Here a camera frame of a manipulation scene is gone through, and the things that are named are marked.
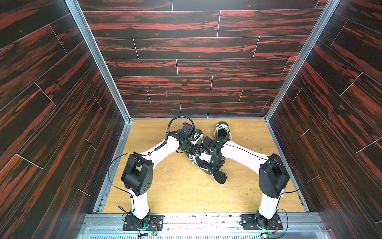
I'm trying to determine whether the left aluminium corner post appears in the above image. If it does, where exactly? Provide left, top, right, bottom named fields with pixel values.
left=64, top=0, right=131, bottom=123

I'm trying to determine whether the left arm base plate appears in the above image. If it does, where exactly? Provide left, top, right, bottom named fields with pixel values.
left=122, top=213, right=164, bottom=231

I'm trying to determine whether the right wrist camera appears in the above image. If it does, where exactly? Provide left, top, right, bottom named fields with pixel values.
left=201, top=136, right=214, bottom=151

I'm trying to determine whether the aluminium corner post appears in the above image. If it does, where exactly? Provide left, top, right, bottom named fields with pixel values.
left=64, top=0, right=131, bottom=123
left=265, top=0, right=340, bottom=125

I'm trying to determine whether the front aluminium frame rail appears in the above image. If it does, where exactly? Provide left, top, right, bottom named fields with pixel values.
left=78, top=212, right=332, bottom=239

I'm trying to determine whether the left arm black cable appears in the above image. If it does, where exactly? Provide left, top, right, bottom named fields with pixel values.
left=167, top=116, right=196, bottom=133

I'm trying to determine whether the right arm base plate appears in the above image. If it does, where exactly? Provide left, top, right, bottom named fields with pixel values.
left=239, top=214, right=283, bottom=231

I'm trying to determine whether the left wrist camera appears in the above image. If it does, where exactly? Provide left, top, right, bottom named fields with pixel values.
left=182, top=122, right=196, bottom=138

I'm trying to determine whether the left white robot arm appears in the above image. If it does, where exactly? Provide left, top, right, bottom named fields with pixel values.
left=121, top=136, right=180, bottom=220

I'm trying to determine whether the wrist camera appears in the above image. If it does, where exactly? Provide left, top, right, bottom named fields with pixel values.
left=201, top=136, right=214, bottom=151
left=182, top=122, right=196, bottom=138

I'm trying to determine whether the right aluminium corner post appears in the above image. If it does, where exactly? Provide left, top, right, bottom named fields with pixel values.
left=265, top=0, right=340, bottom=125

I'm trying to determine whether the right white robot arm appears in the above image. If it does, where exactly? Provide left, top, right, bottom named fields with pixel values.
left=196, top=137, right=290, bottom=220

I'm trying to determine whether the green shoe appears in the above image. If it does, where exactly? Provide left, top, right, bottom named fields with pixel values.
left=214, top=121, right=232, bottom=140
left=188, top=149, right=214, bottom=175

